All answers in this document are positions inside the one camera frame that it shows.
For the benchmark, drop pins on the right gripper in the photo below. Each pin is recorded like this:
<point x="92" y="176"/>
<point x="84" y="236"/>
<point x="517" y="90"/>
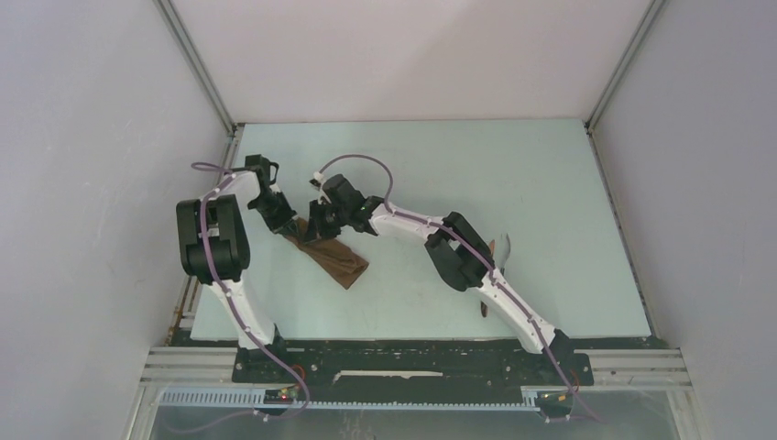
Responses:
<point x="316" y="226"/>

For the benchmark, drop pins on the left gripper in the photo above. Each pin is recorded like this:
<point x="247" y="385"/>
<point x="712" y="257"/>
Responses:
<point x="278" y="225"/>

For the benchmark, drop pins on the brown cloth napkin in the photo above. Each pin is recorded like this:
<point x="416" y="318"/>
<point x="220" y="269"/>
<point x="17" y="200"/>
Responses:
<point x="338" y="260"/>

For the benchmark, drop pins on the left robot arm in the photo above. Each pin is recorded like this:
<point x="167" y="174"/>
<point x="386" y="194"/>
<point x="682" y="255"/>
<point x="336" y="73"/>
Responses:
<point x="214" y="245"/>

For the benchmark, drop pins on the left controller board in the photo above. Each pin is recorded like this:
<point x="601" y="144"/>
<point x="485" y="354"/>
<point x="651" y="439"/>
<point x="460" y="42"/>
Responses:
<point x="284" y="396"/>

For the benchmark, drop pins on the controller board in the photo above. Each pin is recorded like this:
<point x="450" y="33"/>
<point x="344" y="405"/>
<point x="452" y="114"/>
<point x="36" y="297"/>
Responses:
<point x="284" y="396"/>
<point x="556" y="398"/>

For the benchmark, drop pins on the right controller board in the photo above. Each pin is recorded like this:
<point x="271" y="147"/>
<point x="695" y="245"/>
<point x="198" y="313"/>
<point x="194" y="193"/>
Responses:
<point x="556" y="398"/>

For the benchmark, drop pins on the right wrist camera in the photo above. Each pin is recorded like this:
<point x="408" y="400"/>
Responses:
<point x="337" y="191"/>

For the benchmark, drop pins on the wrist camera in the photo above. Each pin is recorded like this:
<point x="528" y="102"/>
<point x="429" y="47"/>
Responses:
<point x="337" y="191"/>
<point x="265" y="169"/>

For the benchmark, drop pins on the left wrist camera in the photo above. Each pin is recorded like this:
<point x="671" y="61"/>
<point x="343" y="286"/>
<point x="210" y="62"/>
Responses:
<point x="265" y="169"/>

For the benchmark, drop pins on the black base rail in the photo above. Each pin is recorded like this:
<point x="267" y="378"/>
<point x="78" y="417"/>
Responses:
<point x="410" y="371"/>

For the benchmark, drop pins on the silver fork green handle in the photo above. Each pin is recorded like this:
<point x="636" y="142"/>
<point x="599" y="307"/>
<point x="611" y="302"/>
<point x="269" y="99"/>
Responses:
<point x="502" y="251"/>

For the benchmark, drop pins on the white cable duct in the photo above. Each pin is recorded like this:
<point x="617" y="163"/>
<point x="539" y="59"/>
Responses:
<point x="258" y="399"/>

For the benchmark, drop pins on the left aluminium frame post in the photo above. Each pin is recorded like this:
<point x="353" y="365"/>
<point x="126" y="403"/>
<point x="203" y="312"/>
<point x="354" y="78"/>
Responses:
<point x="183" y="38"/>

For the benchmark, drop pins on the aluminium frame post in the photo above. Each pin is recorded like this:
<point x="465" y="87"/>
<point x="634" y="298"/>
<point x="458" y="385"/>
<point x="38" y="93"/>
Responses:
<point x="183" y="38"/>
<point x="647" y="22"/>

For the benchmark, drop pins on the right aluminium frame post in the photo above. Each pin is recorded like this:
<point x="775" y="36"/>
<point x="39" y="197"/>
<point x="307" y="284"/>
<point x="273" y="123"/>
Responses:
<point x="647" y="22"/>

